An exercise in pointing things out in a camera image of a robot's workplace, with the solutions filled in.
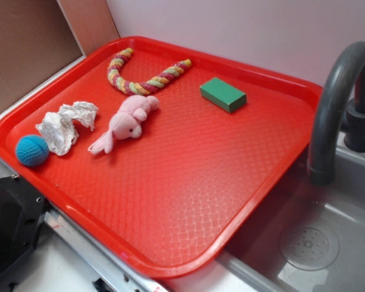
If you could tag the green rectangular block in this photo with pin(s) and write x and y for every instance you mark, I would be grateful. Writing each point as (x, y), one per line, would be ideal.
(223, 95)

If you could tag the red plastic tray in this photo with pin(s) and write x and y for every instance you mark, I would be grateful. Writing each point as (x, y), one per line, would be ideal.
(167, 202)

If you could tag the pink plush bunny toy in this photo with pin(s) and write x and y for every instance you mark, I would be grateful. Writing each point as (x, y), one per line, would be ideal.
(126, 123)

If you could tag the crumpled white paper towel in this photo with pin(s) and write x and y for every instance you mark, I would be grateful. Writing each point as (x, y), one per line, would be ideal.
(58, 129)

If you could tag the grey curved faucet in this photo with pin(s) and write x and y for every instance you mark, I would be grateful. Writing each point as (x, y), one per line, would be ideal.
(330, 117)

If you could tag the blue crocheted ball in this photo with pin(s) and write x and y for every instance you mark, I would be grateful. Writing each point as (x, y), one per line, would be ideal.
(32, 151)

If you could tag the grey plastic sink basin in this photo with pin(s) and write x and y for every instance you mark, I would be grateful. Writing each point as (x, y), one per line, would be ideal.
(304, 237)

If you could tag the brown cardboard panel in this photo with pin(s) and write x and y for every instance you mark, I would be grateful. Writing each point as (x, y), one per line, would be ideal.
(40, 38)

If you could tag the multicolour twisted rope toy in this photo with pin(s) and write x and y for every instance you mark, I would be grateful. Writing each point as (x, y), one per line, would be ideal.
(149, 87)

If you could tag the dark grey faucet handle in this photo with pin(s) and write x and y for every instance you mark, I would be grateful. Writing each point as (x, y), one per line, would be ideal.
(355, 116)

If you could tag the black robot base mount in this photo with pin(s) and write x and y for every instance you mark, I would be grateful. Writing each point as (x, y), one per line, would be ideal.
(21, 210)

